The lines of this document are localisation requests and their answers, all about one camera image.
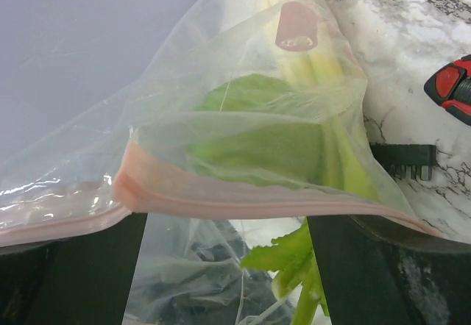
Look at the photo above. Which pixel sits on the clear zip top bag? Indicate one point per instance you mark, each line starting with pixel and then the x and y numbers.
pixel 129 154

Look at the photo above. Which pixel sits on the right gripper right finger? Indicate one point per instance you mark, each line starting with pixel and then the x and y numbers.
pixel 377 272

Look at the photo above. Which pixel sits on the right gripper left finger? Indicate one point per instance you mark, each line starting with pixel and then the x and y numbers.
pixel 77 280

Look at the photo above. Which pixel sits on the green celery stalk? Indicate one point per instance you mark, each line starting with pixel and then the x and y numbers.
pixel 292 256

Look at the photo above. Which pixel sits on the black bit holder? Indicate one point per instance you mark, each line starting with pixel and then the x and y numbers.
pixel 396 159

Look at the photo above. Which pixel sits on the red black utility knife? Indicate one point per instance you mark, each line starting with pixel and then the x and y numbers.
pixel 449 88

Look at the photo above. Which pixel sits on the green cabbage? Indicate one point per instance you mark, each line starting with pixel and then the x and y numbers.
pixel 280 154

